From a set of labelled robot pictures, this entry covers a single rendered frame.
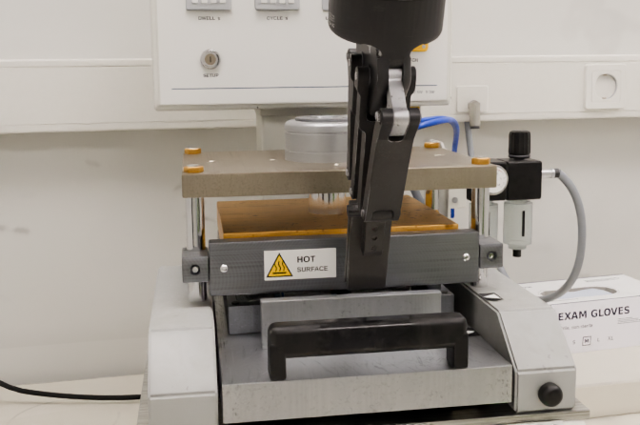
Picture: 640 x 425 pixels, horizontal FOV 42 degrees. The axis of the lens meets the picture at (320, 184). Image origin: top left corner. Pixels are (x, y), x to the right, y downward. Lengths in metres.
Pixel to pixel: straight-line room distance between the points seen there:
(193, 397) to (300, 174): 0.20
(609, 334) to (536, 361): 0.59
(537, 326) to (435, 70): 0.35
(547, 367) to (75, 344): 0.79
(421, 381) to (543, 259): 0.80
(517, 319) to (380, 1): 0.30
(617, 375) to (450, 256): 0.49
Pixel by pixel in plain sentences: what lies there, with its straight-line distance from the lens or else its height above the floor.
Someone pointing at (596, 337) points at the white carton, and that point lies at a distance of 1.24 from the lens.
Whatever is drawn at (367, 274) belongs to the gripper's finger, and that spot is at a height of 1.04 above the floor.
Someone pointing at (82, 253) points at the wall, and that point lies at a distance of 1.25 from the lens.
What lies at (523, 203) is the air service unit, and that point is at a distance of 0.98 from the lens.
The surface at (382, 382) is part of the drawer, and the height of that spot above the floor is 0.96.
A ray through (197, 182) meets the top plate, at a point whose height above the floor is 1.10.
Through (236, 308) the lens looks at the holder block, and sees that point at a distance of 0.72.
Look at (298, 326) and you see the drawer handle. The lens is 0.61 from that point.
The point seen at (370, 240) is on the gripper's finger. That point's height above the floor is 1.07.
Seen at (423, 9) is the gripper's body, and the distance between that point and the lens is 0.52.
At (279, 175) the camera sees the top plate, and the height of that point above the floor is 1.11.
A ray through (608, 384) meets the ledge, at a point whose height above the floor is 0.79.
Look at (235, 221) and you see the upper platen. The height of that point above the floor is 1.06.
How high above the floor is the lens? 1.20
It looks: 8 degrees down
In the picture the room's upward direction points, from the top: 1 degrees counter-clockwise
